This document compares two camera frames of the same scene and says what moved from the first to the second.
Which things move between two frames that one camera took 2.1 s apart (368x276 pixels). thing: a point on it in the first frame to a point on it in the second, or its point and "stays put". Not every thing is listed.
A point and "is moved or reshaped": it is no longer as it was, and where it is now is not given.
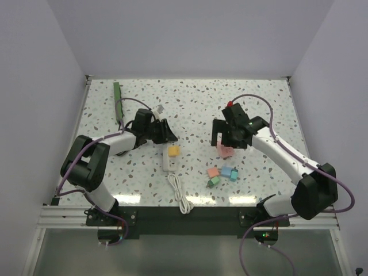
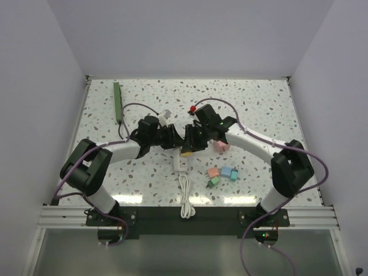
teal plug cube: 233,174 stays put
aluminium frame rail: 54,215 stays put
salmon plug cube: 213,172 stays put
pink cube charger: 223,151 is moved or reshaped
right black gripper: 220,126 to 190,130
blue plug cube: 226,171 stays put
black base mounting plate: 169,221 stays put
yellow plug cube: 173,151 to 186,154
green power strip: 117,94 stays put
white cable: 185,206 to 188,210
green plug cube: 213,181 stays put
